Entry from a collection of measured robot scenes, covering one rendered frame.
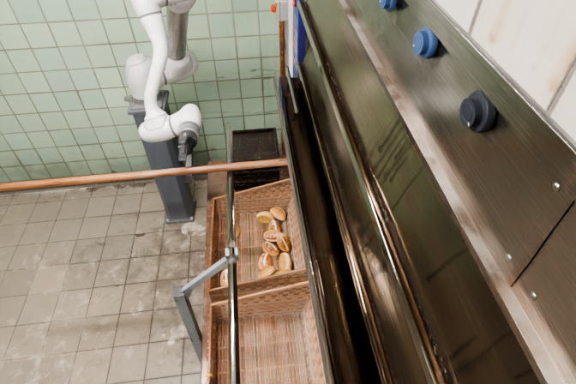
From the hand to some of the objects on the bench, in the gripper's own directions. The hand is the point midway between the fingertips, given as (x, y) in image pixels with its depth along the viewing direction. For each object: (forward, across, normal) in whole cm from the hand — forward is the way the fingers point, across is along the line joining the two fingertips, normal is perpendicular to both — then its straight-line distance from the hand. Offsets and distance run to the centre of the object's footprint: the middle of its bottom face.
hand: (185, 169), depth 161 cm
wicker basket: (+62, +62, -27) cm, 92 cm away
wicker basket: (+2, +62, -27) cm, 68 cm away
